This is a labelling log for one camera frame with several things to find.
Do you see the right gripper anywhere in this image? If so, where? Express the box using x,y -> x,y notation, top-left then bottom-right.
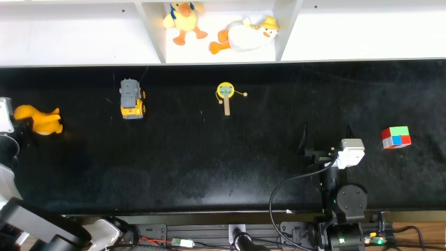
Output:
297,123 -> 355,167

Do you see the many-coloured puzzle cube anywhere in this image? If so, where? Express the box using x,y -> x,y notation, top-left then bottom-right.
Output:
380,125 -> 413,150

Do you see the yellow wooden rattle drum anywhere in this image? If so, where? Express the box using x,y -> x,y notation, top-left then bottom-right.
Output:
215,82 -> 249,117

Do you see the grey and yellow toy truck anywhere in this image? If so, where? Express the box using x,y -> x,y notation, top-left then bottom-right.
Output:
118,78 -> 147,121

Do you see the yellow rubber duck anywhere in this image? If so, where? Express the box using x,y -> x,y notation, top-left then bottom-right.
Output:
13,104 -> 64,137

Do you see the white plush duck yellow hat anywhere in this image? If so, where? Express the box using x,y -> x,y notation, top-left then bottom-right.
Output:
208,15 -> 280,55

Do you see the white shelf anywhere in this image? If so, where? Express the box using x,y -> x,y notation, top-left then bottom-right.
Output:
0,0 -> 446,68

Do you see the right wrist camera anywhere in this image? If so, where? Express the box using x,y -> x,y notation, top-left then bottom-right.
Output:
335,138 -> 366,170

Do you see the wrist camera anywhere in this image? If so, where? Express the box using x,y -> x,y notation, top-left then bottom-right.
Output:
335,138 -> 366,170
0,97 -> 15,135

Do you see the black cable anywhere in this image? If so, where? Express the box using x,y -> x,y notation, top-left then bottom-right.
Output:
268,155 -> 339,251

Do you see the mounting rail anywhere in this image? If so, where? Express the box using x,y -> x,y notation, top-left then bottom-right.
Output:
134,215 -> 429,251

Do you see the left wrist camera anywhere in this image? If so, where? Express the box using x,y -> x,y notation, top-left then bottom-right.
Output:
0,97 -> 15,135

